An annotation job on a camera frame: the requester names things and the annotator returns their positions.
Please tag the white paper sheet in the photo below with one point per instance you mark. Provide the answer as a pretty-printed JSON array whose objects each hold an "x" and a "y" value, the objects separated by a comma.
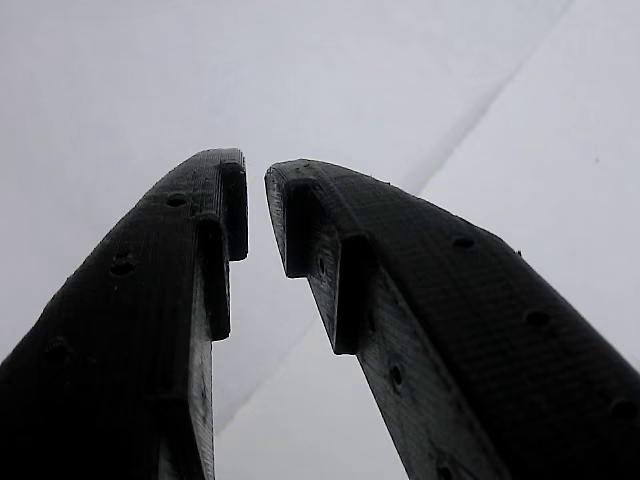
[
  {"x": 150, "y": 75},
  {"x": 550, "y": 200}
]

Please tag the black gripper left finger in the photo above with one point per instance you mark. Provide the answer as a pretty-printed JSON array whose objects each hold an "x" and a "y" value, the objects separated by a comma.
[{"x": 125, "y": 325}]

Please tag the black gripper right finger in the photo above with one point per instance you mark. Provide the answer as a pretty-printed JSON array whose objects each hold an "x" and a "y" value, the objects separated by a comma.
[{"x": 475, "y": 325}]

